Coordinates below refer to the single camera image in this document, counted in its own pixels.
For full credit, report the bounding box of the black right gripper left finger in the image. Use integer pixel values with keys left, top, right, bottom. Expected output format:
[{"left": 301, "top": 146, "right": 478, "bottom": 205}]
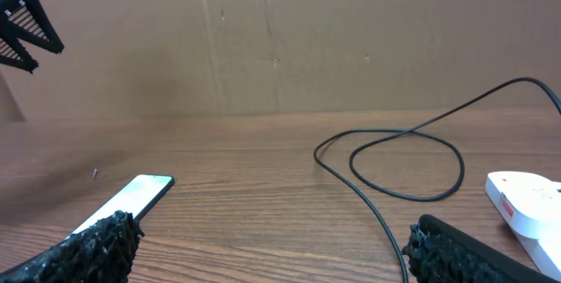
[{"left": 1, "top": 210, "right": 145, "bottom": 283}]

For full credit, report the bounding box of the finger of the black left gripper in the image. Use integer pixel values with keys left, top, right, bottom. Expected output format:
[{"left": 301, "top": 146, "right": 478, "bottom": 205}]
[
  {"left": 1, "top": 0, "right": 64, "bottom": 53},
  {"left": 1, "top": 36, "right": 39, "bottom": 73}
]

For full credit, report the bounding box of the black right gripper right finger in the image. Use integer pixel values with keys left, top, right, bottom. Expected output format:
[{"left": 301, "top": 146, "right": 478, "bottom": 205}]
[{"left": 401, "top": 215, "right": 556, "bottom": 283}]

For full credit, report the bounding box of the blue Samsung Galaxy smartphone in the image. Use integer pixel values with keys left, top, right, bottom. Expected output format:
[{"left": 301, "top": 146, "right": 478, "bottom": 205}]
[{"left": 72, "top": 174, "right": 174, "bottom": 235}]

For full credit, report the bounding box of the black USB-C charging cable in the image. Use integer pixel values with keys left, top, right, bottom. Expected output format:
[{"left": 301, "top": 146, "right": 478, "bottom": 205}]
[{"left": 312, "top": 76, "right": 561, "bottom": 283}]

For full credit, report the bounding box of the white power strip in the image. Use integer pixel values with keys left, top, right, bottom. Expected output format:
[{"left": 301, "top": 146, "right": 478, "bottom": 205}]
[{"left": 485, "top": 171, "right": 560, "bottom": 281}]

